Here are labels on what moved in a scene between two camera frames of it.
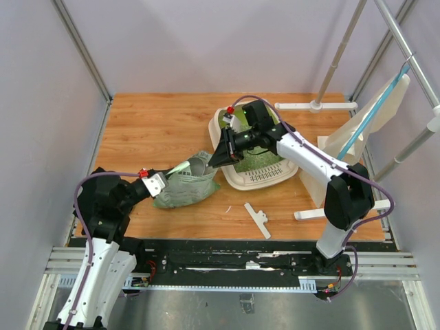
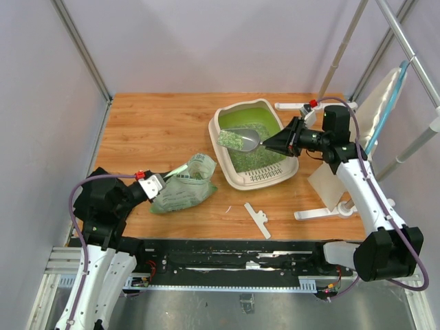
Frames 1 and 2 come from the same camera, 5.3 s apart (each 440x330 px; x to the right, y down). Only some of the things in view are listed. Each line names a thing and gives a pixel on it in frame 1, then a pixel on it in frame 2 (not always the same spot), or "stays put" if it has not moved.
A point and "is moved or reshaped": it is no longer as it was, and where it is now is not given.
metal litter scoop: (197, 166) is moved or reshaped
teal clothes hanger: (377, 111) → (379, 130)
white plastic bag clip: (259, 218) stays put
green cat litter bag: (185, 188) is moved or reshaped
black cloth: (106, 203) stays put
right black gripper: (227, 151) → (287, 141)
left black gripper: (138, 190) stays put
